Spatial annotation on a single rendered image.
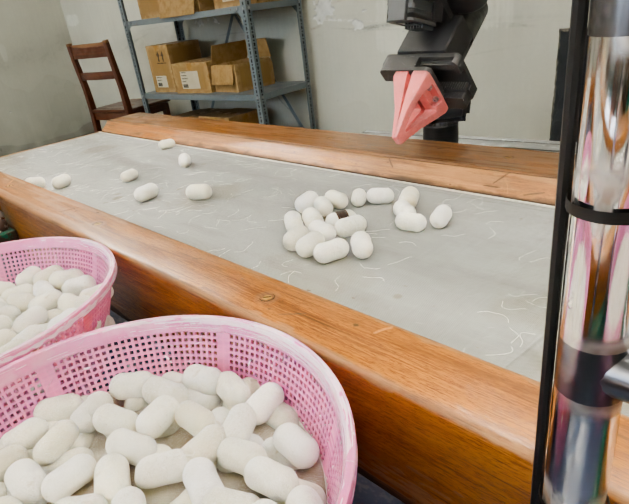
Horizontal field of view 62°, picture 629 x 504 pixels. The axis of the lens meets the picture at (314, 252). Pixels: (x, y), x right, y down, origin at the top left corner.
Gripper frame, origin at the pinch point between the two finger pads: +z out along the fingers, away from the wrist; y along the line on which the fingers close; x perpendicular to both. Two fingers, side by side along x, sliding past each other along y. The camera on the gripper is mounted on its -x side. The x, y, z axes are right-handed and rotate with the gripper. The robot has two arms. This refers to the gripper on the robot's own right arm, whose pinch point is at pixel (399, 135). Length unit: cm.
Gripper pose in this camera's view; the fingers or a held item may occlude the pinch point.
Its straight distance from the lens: 63.9
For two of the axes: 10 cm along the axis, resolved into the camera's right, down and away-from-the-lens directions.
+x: 5.4, 4.4, 7.2
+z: -4.5, 8.7, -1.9
